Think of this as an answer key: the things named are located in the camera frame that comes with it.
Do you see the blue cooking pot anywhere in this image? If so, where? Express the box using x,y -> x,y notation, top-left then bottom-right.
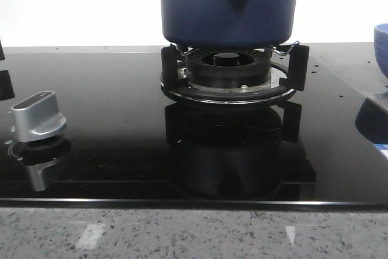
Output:
161,0 -> 296,49

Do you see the black pot support grate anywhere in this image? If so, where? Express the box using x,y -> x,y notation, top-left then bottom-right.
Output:
161,42 -> 310,105

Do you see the black left burner grate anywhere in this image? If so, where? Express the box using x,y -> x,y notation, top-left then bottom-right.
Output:
0,40 -> 15,101

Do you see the blue label sticker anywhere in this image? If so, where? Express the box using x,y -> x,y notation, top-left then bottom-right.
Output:
374,144 -> 388,158

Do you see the black gas burner head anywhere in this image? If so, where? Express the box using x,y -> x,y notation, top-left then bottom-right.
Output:
186,49 -> 270,88

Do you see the blue ceramic bowl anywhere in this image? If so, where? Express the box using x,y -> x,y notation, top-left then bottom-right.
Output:
373,23 -> 388,78

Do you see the silver stove control knob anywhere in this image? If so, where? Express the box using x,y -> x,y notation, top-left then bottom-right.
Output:
11,90 -> 67,143

